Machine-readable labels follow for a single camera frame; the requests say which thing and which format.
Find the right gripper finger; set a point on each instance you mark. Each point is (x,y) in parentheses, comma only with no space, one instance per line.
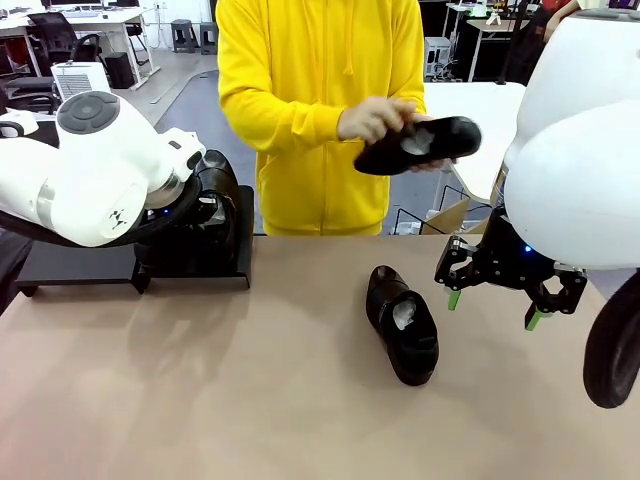
(457,265)
(562,295)

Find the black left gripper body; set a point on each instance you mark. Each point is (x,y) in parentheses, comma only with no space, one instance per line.
(210,207)

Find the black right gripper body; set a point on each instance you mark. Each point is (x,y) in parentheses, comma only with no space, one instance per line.
(510,260)

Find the white stuffing paper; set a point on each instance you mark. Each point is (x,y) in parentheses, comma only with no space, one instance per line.
(404,312)
(417,142)

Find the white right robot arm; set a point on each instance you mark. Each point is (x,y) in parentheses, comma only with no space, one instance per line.
(575,175)

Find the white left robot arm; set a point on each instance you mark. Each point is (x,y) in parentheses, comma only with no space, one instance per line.
(90,175)

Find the person's right forearm yellow sleeve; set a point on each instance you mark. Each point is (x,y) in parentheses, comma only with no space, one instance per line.
(280,120)

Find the black metal shoe stand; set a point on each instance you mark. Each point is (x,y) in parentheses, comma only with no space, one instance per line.
(75,272)
(246,235)

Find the person's left hand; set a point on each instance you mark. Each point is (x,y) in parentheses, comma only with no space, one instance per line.
(435,164)

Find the person's right hand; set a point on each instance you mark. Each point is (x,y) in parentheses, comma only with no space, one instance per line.
(372,117)

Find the person in yellow hoodie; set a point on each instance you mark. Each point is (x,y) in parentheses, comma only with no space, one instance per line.
(300,150)

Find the white table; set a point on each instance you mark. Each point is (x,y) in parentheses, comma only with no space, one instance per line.
(470,125)

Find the black computer tower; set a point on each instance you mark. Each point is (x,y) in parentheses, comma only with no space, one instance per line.
(120,70)

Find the grey plastic stool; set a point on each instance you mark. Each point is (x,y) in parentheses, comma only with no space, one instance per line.
(182,35)
(207,37)

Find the white air purifier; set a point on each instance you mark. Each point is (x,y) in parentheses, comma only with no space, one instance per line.
(75,80)

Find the white rounded plastic device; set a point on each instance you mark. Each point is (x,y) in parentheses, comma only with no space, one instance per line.
(22,119)

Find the white computer case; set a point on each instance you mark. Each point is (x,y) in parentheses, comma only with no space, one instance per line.
(436,55)

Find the dark desk with white legs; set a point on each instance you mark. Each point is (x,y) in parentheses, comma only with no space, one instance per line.
(495,45)

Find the white office desk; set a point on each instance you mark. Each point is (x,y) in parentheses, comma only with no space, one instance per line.
(100,20)

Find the figure in red shirt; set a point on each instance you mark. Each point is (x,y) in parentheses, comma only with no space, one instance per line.
(560,4)

